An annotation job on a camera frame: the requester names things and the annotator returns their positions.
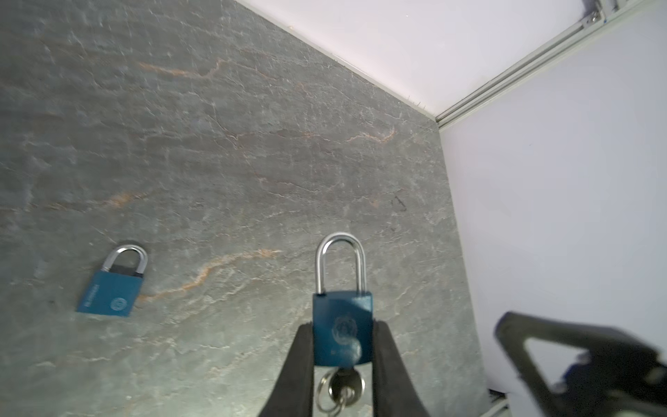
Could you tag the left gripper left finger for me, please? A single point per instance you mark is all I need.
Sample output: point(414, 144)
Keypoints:
point(293, 392)

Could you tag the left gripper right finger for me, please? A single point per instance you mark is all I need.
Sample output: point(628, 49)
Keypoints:
point(393, 390)

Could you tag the silver key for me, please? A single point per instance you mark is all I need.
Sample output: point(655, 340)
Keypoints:
point(344, 386)

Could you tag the blue padlock larger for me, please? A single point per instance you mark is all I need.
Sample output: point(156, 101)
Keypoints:
point(342, 320)

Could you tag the blue padlock smaller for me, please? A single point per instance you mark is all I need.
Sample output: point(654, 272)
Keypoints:
point(114, 294)

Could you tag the aluminium frame profiles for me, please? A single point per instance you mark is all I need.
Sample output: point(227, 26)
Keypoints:
point(603, 14)

